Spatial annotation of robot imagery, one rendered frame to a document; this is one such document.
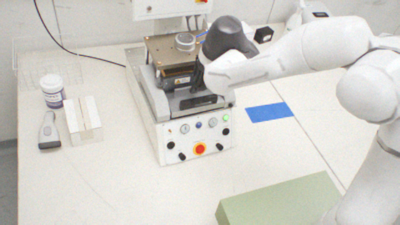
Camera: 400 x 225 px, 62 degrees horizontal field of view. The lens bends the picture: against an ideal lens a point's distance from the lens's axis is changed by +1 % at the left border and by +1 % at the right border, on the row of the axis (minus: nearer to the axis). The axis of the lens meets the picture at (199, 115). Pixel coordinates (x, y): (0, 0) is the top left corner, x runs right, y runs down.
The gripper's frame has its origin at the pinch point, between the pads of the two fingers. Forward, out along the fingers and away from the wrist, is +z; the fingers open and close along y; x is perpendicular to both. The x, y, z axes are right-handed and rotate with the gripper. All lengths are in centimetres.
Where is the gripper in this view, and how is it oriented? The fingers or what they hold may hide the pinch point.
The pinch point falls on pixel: (195, 87)
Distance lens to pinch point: 123.6
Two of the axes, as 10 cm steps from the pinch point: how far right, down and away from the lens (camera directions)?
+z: -2.5, 3.8, 8.9
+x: 9.2, -2.0, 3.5
